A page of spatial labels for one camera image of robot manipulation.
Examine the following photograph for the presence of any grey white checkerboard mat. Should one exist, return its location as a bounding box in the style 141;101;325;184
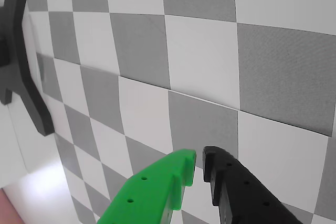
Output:
22;0;336;224

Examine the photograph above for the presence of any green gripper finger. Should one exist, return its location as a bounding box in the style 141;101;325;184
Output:
97;149;197;224

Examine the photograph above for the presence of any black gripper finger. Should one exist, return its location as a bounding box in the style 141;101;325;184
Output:
201;146;305;224

